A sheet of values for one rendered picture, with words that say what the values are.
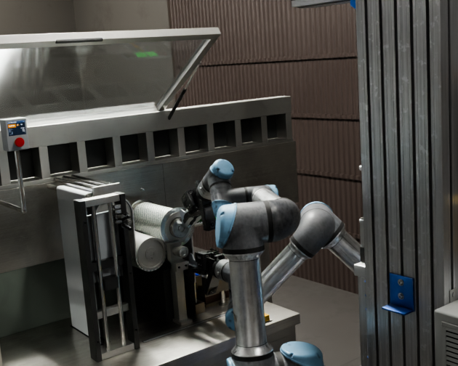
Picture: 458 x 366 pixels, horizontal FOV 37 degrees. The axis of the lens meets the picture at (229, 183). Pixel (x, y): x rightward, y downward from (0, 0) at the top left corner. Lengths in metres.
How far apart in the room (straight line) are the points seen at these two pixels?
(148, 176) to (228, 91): 3.42
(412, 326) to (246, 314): 0.43
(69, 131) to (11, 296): 0.65
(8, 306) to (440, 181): 1.66
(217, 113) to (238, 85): 3.06
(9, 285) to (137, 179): 0.64
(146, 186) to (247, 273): 1.08
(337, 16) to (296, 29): 0.44
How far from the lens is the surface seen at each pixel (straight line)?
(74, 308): 2.66
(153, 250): 2.53
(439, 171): 1.69
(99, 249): 2.29
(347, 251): 2.36
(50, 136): 2.67
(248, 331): 1.91
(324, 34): 5.32
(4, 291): 2.69
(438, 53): 1.67
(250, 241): 1.85
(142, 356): 2.38
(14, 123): 2.28
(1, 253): 2.65
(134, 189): 2.84
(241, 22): 6.03
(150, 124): 2.86
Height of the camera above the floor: 1.85
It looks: 10 degrees down
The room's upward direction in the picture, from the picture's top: 4 degrees counter-clockwise
